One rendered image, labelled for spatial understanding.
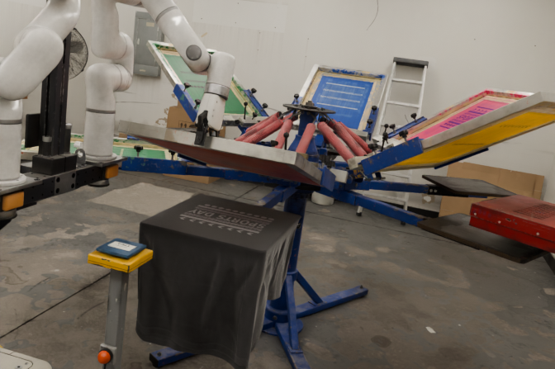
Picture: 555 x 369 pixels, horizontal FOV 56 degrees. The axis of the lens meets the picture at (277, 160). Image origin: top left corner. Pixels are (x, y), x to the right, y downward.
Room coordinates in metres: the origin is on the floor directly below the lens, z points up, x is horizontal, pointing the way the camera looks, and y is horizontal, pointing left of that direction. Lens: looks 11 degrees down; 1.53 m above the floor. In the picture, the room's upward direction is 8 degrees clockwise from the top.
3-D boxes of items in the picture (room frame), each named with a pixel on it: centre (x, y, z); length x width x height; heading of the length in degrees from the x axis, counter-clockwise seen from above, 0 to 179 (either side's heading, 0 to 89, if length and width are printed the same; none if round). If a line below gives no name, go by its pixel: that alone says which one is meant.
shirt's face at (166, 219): (1.85, 0.15, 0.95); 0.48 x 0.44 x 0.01; 165
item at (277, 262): (1.80, -0.05, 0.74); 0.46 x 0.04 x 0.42; 165
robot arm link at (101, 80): (1.74, 0.61, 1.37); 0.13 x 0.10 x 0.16; 163
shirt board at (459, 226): (2.45, -0.61, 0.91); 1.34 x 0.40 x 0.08; 45
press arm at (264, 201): (2.33, 0.03, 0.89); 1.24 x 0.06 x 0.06; 165
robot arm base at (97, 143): (1.74, 0.62, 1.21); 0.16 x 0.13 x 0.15; 77
